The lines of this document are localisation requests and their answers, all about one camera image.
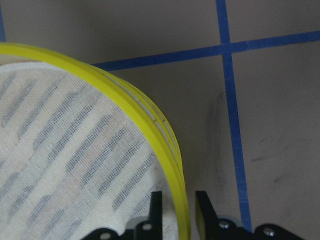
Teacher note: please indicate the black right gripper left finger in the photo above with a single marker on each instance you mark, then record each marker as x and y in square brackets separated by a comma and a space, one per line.
[155, 216]

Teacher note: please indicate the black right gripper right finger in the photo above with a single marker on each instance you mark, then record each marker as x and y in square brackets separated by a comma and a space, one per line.
[205, 216]

